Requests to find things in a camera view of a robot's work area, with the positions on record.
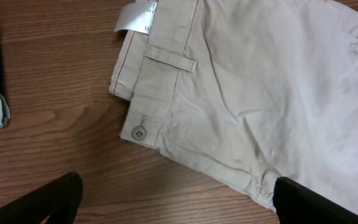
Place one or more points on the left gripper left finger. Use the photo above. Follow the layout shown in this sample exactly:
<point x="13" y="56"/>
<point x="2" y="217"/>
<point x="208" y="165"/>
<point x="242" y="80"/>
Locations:
<point x="56" y="202"/>

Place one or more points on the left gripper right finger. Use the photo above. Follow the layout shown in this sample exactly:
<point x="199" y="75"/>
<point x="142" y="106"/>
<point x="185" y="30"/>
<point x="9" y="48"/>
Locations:
<point x="295" y="204"/>

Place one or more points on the beige khaki shorts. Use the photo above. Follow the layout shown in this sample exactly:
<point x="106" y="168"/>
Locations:
<point x="246" y="91"/>

